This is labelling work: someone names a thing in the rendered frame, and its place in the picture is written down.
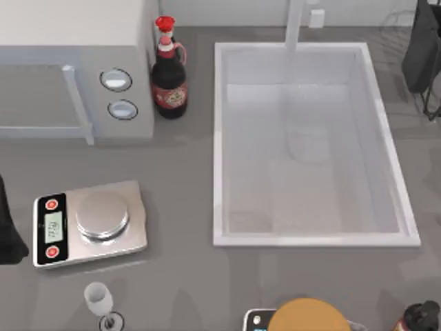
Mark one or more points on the white sink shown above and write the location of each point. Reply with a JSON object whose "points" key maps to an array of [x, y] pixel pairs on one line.
{"points": [[303, 155]]}

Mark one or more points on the dark bottle with red cap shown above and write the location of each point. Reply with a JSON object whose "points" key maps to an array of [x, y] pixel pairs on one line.
{"points": [[169, 89]]}

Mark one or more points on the round microwave knob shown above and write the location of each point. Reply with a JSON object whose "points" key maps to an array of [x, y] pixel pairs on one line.
{"points": [[116, 80], [122, 109]]}

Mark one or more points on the silver kitchen scale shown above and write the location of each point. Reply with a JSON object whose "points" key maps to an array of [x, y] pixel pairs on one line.
{"points": [[89, 224]]}

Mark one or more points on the white phone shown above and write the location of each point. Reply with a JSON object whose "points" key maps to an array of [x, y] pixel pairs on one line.
{"points": [[255, 320]]}

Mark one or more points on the tall white tap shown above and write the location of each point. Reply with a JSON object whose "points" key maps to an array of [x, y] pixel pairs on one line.
{"points": [[293, 24]]}

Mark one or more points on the orange round lid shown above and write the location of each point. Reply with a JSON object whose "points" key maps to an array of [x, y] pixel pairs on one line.
{"points": [[308, 317]]}

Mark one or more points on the clear wine glass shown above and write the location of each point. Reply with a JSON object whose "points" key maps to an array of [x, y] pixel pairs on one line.
{"points": [[99, 303]]}

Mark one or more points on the pale microwave oven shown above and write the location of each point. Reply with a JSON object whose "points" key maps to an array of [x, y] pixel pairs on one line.
{"points": [[41, 45]]}

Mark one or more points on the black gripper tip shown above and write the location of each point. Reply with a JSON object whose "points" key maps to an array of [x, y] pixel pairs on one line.
{"points": [[8, 234]]}

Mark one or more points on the dark bottle with black cap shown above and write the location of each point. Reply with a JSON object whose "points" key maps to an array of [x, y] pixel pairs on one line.
{"points": [[418, 317]]}

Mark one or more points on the white wall socket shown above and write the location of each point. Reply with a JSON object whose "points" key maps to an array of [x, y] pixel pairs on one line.
{"points": [[316, 18]]}

